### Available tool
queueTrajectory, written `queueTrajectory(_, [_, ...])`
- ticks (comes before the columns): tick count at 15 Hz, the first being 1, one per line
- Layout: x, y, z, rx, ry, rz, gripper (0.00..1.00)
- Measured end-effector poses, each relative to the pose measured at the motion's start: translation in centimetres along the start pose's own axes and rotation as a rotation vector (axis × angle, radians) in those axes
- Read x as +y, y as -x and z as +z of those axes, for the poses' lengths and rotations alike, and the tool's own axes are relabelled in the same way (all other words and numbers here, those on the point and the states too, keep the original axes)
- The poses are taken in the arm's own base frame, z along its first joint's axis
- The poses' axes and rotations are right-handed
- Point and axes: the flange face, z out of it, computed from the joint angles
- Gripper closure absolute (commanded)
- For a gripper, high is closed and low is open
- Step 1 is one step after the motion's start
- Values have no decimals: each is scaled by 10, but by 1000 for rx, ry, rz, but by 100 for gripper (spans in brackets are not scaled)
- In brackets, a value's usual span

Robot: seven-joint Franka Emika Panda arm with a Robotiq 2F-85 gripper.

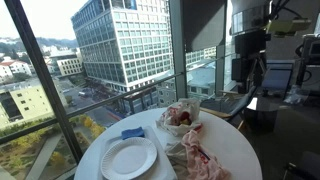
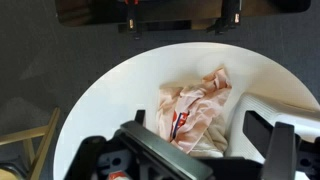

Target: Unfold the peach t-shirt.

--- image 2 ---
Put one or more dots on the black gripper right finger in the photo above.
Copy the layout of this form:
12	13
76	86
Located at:
277	144

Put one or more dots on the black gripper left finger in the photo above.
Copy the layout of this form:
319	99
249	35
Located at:
157	159

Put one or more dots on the peach t-shirt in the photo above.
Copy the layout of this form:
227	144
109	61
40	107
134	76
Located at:
185	113

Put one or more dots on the beige crumpled cloth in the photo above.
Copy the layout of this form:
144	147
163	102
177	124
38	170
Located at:
213	143

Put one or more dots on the wooden chair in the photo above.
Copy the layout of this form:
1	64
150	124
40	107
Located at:
36	143

